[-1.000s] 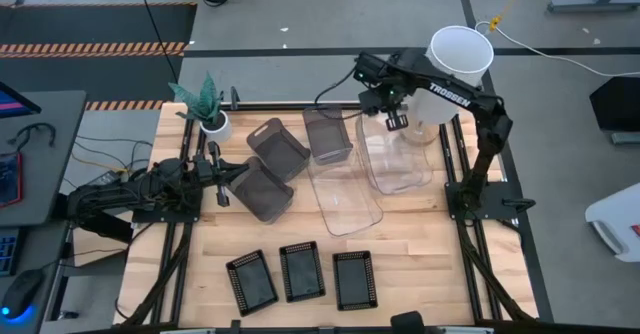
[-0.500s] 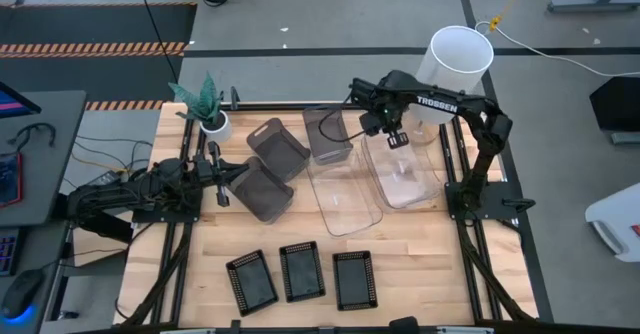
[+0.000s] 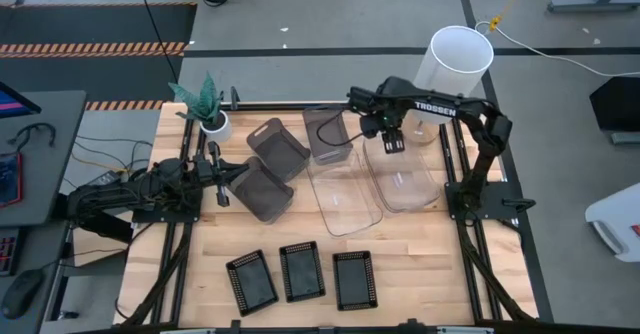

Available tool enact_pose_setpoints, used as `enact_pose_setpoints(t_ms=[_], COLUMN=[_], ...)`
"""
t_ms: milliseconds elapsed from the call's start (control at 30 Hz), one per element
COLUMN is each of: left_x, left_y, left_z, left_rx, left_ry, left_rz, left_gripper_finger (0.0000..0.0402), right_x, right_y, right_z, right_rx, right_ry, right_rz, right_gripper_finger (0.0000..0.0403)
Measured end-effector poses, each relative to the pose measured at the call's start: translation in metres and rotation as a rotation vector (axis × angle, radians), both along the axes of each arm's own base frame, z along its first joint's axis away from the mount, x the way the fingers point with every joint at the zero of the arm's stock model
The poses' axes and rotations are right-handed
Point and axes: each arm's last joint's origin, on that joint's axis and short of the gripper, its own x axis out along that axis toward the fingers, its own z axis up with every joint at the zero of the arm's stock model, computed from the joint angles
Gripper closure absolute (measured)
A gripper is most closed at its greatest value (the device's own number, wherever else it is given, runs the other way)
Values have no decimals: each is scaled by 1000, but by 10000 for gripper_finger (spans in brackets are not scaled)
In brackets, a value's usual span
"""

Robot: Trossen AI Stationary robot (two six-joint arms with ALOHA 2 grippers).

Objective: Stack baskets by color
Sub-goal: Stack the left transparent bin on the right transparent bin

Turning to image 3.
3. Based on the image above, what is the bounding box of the black corrugated cable conduit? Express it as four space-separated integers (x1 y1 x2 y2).
457 221 536 323
119 231 192 328

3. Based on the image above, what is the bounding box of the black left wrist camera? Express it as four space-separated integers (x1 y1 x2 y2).
193 152 214 183

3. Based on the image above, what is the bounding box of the green artificial plant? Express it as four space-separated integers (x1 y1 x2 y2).
167 71 225 126

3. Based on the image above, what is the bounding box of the black hazard striped floor mat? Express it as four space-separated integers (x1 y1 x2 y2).
0 1 199 112

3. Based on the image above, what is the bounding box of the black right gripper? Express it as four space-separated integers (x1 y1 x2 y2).
346 86 407 155

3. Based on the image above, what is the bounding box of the black headset cable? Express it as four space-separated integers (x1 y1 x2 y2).
6 121 57 149

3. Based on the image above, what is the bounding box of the red blue pad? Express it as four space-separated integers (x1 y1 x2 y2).
0 152 24 210

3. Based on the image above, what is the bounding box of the white plastic object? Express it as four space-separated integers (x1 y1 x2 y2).
584 182 640 264

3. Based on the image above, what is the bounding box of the black keyboard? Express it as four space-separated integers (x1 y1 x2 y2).
0 226 22 278

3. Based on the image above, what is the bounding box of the grey desk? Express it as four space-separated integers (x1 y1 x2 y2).
0 89 88 229

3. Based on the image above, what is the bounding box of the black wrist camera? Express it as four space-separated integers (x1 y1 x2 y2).
358 115 383 139
193 152 214 183

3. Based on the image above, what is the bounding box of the clear plastic bin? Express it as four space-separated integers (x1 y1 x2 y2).
305 146 385 238
362 133 443 214

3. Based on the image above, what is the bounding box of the black table clamp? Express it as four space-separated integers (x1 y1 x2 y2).
501 197 537 213

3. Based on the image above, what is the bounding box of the white cable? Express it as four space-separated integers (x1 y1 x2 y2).
473 20 640 79

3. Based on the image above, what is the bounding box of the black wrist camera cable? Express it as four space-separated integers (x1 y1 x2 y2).
315 105 372 148

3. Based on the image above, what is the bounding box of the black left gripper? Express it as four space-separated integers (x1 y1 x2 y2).
208 141 251 208

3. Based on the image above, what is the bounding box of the black power adapter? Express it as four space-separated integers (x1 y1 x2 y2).
86 169 122 189

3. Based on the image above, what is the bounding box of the smoked translucent plastic bin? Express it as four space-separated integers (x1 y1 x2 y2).
246 117 312 183
225 156 295 225
302 106 354 166

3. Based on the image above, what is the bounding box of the black box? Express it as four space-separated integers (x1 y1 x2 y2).
588 75 640 133

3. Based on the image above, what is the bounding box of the black computer mouse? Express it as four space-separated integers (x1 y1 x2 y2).
0 268 46 321

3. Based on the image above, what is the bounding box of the yellow cable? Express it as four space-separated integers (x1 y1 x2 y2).
488 0 527 32

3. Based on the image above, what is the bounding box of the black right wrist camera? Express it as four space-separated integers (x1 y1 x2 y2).
358 115 383 139

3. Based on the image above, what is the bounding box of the thin black floor cable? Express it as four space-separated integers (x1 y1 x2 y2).
133 0 180 84

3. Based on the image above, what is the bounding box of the black mesh basket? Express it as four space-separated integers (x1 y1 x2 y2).
225 249 280 318
332 250 380 312
278 240 327 304

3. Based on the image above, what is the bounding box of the white cylindrical bin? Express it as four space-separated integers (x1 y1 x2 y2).
402 24 496 147

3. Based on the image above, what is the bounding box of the computer monitor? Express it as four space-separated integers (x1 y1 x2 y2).
0 80 43 121

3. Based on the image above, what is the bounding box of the white plant pot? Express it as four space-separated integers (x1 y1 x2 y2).
199 109 234 145

